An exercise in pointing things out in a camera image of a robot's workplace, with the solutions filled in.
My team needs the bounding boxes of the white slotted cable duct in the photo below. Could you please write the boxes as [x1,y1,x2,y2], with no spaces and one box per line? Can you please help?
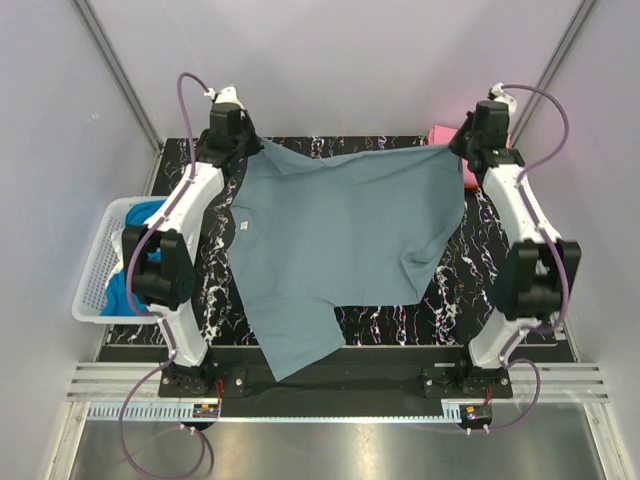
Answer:
[87,401,461,424]

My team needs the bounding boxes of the white plastic laundry basket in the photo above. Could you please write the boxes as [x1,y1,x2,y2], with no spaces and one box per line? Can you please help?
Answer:
[71,196,166,325]

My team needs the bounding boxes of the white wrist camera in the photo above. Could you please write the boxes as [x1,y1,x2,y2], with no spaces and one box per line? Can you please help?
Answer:
[488,83,517,117]
[204,85,244,109]

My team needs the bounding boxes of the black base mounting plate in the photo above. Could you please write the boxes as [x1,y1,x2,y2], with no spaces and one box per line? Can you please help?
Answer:
[159,346,513,412]

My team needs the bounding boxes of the left aluminium frame post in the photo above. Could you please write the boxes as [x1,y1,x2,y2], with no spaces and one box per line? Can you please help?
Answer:
[71,0,164,154]

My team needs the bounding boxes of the right aluminium frame post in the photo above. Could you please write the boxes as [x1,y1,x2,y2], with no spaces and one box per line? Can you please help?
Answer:
[512,0,600,147]

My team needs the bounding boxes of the aluminium frame post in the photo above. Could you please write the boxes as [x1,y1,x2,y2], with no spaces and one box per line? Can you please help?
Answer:
[512,0,600,147]
[71,0,164,154]

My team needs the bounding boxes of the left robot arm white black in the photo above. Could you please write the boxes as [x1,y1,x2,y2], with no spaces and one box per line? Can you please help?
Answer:
[121,94,261,395]

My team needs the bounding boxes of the bright blue t shirt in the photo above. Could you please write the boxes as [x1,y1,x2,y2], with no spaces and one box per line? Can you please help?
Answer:
[101,199,164,317]

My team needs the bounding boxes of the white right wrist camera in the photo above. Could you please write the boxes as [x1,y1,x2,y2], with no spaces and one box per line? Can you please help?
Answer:
[488,83,517,117]

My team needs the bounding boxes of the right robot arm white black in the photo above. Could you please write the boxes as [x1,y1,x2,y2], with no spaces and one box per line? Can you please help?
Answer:
[449,99,581,396]

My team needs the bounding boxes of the pink folded t shirt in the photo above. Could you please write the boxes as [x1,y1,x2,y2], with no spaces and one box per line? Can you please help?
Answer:
[428,125,480,190]

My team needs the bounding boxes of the white cloth in basket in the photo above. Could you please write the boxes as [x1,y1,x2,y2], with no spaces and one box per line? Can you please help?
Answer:
[111,228,124,269]

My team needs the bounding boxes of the grey-blue t shirt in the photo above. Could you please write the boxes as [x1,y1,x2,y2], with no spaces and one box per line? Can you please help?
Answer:
[227,141,464,381]

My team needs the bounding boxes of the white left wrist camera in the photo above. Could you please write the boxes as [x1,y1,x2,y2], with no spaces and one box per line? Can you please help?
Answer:
[204,85,244,109]

